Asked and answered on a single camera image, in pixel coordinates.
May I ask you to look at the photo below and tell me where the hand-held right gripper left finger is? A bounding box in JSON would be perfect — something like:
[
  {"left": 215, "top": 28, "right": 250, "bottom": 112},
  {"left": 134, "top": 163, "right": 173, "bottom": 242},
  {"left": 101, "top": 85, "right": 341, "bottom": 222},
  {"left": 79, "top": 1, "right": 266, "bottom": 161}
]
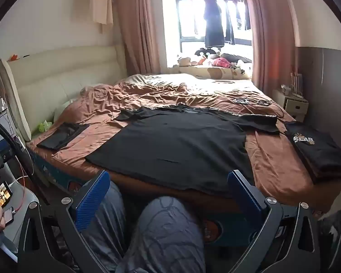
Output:
[{"left": 17, "top": 170, "right": 111, "bottom": 273}]

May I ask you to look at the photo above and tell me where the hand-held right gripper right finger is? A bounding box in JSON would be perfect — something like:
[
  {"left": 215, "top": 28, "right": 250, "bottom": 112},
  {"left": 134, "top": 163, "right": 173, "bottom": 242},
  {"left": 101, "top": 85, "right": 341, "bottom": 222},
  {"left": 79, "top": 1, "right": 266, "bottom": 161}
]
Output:
[{"left": 227, "top": 170, "right": 324, "bottom": 273}]

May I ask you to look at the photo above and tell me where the black t-shirt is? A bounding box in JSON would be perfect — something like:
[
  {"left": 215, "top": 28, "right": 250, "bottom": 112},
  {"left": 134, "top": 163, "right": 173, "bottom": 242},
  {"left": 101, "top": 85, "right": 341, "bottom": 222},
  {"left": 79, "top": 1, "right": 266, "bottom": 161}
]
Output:
[{"left": 85, "top": 105, "right": 280, "bottom": 195}]

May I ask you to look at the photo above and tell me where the phone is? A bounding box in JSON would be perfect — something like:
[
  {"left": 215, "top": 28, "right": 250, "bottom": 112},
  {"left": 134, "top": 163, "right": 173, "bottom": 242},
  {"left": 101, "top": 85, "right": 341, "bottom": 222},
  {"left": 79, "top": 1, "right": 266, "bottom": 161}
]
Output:
[{"left": 0, "top": 180, "right": 12, "bottom": 208}]

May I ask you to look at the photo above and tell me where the black gooseneck tube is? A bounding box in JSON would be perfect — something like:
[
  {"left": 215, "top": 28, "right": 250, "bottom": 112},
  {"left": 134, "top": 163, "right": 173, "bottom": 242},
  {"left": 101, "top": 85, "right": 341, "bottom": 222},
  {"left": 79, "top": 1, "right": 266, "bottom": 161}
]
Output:
[{"left": 0, "top": 115, "right": 35, "bottom": 182}]

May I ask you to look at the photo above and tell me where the folded dark garment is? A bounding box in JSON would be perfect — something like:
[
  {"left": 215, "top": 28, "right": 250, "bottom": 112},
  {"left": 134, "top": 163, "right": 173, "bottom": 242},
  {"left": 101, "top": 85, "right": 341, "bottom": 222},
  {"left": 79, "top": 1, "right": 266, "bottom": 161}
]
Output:
[{"left": 36, "top": 122, "right": 90, "bottom": 151}]

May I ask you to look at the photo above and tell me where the person's right leg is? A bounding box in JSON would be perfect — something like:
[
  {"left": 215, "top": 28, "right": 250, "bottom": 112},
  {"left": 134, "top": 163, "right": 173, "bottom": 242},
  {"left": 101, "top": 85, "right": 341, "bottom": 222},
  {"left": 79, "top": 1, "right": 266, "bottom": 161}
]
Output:
[{"left": 122, "top": 196, "right": 206, "bottom": 273}]

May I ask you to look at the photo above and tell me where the folded black printed shirt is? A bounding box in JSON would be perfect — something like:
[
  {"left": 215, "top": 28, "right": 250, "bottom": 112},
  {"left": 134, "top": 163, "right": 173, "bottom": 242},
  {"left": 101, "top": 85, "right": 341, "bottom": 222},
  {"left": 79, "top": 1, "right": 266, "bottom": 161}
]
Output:
[{"left": 284, "top": 121, "right": 341, "bottom": 184}]

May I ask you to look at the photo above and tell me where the white nightstand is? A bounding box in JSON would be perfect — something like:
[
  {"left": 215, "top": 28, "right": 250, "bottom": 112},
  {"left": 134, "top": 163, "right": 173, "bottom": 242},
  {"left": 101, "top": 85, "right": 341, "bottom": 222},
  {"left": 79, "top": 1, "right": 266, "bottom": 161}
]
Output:
[{"left": 273, "top": 88, "right": 309, "bottom": 123}]

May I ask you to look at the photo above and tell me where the cream padded headboard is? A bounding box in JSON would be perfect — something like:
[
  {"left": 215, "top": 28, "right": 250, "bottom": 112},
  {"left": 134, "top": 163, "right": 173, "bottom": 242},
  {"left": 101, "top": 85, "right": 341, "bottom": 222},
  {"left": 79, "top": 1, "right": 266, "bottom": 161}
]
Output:
[{"left": 0, "top": 45, "right": 128, "bottom": 143}]

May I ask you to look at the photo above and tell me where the striped bag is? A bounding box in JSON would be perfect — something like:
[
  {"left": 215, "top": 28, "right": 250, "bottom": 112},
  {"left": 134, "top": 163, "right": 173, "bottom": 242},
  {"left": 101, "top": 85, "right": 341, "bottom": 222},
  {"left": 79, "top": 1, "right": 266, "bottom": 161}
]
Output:
[{"left": 290, "top": 72, "right": 303, "bottom": 94}]

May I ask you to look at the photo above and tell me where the bear print pillow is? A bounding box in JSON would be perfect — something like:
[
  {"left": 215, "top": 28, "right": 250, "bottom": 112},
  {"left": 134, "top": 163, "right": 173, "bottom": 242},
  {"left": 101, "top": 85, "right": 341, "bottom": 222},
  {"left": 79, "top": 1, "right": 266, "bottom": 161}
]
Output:
[{"left": 170, "top": 64, "right": 252, "bottom": 80}]

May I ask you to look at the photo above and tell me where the grey wardrobe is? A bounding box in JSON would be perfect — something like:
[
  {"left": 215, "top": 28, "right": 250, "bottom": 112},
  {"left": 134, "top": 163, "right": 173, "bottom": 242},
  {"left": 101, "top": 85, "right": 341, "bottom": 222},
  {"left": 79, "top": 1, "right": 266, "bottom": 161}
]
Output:
[{"left": 297, "top": 47, "right": 341, "bottom": 160}]

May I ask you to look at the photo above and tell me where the pink cloth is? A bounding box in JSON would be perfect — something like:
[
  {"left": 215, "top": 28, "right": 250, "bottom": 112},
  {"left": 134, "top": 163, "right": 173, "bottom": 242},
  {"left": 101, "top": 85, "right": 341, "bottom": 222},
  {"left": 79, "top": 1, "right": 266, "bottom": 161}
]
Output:
[{"left": 212, "top": 57, "right": 231, "bottom": 69}]

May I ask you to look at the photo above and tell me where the pink curtain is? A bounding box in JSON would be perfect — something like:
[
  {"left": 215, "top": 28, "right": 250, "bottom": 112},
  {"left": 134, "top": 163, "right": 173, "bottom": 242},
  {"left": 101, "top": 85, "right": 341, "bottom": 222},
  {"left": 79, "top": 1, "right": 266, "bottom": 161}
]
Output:
[
  {"left": 114, "top": 0, "right": 169, "bottom": 76},
  {"left": 241, "top": 0, "right": 299, "bottom": 91}
]

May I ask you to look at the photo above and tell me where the hanging black coat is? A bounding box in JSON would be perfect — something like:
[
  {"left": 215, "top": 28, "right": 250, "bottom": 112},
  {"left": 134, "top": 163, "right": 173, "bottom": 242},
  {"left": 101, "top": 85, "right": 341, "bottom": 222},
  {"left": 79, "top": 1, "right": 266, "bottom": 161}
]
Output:
[{"left": 203, "top": 0, "right": 226, "bottom": 49}]

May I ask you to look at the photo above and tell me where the window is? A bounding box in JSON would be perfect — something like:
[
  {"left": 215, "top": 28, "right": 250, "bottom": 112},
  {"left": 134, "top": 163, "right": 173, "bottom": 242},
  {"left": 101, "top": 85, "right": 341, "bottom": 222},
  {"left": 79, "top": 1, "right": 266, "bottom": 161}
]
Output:
[{"left": 175, "top": 0, "right": 253, "bottom": 54}]

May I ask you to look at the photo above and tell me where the hanging cream cloth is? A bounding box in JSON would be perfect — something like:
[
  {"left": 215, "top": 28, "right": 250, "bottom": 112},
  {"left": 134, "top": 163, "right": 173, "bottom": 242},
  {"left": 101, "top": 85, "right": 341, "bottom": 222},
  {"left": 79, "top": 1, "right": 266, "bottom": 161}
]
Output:
[{"left": 90, "top": 0, "right": 114, "bottom": 33}]

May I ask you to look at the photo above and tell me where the red cable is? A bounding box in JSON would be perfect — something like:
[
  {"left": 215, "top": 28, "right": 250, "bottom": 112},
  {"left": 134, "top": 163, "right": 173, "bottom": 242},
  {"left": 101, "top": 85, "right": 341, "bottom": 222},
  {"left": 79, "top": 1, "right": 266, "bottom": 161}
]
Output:
[{"left": 11, "top": 173, "right": 27, "bottom": 214}]

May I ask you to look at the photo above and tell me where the black cable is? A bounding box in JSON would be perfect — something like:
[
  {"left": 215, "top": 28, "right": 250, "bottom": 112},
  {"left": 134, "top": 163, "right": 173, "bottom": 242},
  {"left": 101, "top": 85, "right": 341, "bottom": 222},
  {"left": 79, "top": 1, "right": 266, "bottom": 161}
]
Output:
[{"left": 233, "top": 98, "right": 286, "bottom": 118}]

